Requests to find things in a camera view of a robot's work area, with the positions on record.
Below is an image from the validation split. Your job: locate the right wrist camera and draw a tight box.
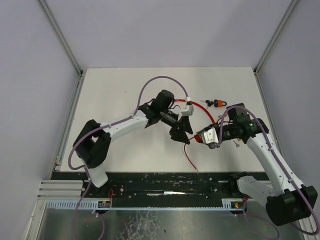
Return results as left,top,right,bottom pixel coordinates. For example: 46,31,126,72
200,128,219,149

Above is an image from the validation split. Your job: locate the orange black padlock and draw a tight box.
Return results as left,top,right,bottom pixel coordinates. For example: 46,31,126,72
213,99,227,108

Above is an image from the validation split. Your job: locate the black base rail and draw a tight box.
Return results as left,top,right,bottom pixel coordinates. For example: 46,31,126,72
80,170,258,209

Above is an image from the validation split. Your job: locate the right aluminium frame post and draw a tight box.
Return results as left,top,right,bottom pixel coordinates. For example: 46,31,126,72
253,0,300,75

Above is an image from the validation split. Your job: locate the small red padlock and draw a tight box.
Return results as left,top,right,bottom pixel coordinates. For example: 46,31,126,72
183,134,203,172

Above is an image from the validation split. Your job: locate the red padlock with thin cable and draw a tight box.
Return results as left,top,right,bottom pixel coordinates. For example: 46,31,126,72
217,115,233,125

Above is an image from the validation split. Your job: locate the thick red cable lock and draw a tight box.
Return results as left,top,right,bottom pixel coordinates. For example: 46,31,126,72
174,99,216,124

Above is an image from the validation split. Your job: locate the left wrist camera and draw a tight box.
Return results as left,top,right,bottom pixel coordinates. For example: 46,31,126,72
179,102,194,117

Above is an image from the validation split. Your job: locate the left aluminium frame post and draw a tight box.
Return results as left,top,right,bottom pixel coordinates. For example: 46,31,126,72
37,0,84,76

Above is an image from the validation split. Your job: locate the aluminium frame post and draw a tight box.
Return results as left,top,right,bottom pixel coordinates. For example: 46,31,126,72
253,0,300,75
37,0,84,76

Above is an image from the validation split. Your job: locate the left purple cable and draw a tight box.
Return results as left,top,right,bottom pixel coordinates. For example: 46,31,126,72
68,75,192,240

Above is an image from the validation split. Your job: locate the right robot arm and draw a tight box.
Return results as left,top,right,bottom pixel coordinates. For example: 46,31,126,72
196,103,318,226

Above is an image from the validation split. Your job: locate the white cable duct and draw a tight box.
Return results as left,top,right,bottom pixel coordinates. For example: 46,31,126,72
46,199,111,210

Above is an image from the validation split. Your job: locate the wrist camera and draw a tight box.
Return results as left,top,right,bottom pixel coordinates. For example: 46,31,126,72
200,128,219,149
179,102,194,117

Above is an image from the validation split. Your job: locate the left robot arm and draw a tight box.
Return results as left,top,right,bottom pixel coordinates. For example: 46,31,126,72
72,89,194,188

